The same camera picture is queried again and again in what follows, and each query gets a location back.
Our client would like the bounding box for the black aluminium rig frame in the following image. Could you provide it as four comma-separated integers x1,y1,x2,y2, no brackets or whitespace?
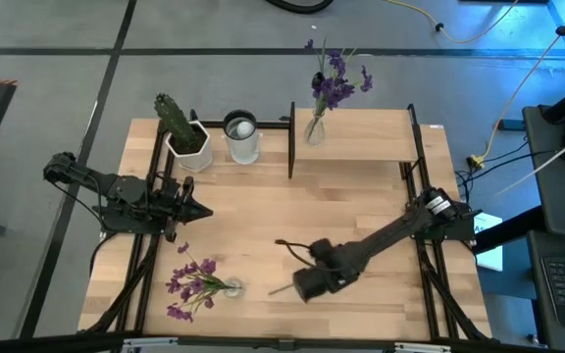
78,101,492,344

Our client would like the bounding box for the thin white rod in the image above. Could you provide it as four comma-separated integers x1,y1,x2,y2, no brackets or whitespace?
495,138,565,197

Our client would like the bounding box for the black front frame rail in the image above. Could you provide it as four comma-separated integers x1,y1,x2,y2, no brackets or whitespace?
0,330,565,353

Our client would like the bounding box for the black power cable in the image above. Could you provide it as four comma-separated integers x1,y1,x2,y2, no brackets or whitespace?
453,146,565,197

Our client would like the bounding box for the cylindrical glass vase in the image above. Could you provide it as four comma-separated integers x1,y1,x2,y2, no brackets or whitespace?
222,277,244,299

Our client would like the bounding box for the black desk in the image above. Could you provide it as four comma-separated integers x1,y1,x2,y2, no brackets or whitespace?
522,105,565,240
527,229,565,350

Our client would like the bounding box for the white hexagonal plant pot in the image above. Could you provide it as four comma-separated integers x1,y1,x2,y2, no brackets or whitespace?
163,120,214,173

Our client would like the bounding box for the yellow floor cable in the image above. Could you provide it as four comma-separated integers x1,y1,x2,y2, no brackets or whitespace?
385,0,522,44

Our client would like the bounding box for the silver metal bracket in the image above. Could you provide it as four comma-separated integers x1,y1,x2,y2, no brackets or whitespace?
121,336,180,353
393,341,453,353

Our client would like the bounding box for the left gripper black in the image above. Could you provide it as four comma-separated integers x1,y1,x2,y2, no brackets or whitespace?
166,175,215,227

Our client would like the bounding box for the wooden shelf with black legs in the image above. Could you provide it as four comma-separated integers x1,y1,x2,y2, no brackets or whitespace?
286,101,429,180

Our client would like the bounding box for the clear glass jar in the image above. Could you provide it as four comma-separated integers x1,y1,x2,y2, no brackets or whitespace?
222,109,263,166

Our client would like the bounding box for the black flexible hose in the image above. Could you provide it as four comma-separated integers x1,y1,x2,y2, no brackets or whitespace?
265,0,335,15

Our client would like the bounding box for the purple artificial flower bunch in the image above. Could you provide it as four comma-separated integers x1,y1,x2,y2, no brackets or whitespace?
164,241,237,324
303,36,375,128

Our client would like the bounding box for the pale yellow hanging cable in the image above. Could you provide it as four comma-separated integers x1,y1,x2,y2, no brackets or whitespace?
467,0,565,171

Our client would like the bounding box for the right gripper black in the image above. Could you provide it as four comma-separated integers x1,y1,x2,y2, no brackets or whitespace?
291,237,363,304

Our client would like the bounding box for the conical glass bud vase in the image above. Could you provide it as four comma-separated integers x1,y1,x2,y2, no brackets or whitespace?
303,110,327,147

